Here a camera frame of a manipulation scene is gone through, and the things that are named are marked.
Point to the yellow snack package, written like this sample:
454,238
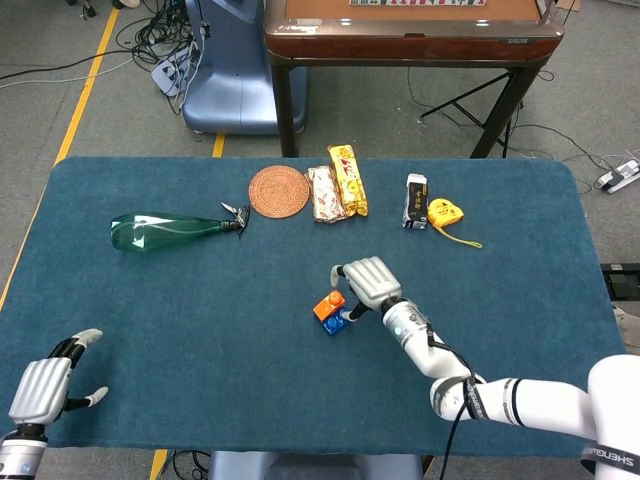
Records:
349,182

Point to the brown mahjong table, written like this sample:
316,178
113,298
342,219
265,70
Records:
410,37

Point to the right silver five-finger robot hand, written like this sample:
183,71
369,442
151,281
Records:
372,282

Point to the yellow tape measure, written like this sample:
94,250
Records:
444,212

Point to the grey brown cloth bag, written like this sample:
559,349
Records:
631,325

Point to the white power strip with plugs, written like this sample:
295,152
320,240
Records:
172,72

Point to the round woven brown coaster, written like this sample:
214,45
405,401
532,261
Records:
279,192

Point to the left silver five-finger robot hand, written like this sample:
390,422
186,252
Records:
40,392

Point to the blue felt table cover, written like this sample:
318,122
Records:
200,310

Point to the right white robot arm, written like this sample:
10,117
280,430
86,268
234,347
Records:
540,400

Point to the white snack package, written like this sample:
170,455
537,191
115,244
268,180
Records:
325,197

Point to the black box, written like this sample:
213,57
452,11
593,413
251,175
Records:
622,280

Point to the black and white carton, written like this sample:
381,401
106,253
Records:
416,202

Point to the blue grey robot chassis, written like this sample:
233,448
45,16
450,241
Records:
315,467

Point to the blue grey machine base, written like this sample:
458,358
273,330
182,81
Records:
235,75

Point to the orange plastic toy brick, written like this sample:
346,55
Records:
327,306

